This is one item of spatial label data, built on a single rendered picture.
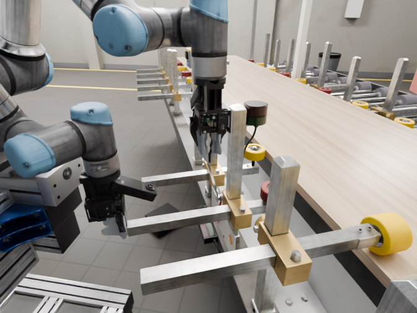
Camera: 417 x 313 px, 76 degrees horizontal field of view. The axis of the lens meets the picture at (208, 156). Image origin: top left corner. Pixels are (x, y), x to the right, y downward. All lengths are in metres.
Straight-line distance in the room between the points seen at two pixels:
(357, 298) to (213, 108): 0.54
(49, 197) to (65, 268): 1.17
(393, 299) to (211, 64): 0.45
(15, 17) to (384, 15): 7.21
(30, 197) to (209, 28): 0.60
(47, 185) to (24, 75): 0.30
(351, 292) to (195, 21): 0.69
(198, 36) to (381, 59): 7.22
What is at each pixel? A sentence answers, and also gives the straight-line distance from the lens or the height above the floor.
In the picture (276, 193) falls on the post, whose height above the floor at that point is 1.07.
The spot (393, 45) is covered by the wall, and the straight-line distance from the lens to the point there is 7.72.
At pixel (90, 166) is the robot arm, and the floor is 1.06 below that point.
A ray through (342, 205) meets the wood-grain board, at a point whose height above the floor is 0.90.
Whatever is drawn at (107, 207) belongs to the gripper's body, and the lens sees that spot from 0.67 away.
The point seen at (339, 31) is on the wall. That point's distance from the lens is 7.30.
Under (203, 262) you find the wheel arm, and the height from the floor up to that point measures 0.96.
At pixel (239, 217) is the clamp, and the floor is 0.87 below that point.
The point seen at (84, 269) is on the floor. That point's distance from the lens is 1.87.
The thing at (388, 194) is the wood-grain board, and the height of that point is 0.90.
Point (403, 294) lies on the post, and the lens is 0.32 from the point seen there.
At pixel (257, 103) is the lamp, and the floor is 1.14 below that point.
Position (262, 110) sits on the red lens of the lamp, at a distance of 0.67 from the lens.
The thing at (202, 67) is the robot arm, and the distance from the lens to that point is 0.56.
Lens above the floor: 1.34
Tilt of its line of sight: 28 degrees down
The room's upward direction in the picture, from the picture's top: straight up
